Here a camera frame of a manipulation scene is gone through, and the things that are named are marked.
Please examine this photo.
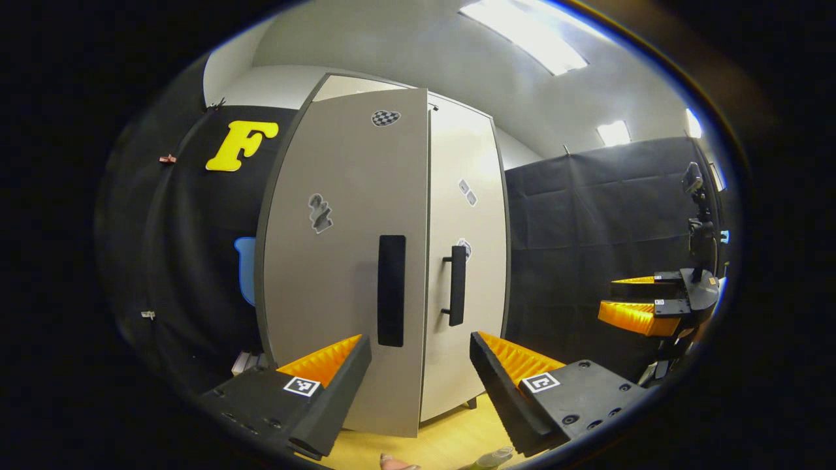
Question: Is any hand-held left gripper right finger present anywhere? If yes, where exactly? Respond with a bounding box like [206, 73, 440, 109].
[469, 331, 647, 458]

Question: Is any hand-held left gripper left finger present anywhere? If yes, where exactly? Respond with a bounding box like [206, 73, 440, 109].
[198, 334, 372, 459]

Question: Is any grey cabinet door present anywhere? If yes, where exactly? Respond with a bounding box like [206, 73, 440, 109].
[261, 88, 430, 438]
[418, 98, 509, 424]

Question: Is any grey cabinet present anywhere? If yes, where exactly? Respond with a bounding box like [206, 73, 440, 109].
[253, 72, 514, 425]

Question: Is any black backdrop cloth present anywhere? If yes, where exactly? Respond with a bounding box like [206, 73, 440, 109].
[97, 62, 298, 394]
[504, 136, 719, 383]

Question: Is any long ceiling light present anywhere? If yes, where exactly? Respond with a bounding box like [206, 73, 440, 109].
[458, 0, 590, 76]

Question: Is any black flat door handle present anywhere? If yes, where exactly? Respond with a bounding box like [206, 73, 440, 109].
[378, 235, 407, 348]

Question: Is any black bar door handle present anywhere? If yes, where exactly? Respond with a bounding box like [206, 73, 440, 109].
[441, 245, 468, 327]

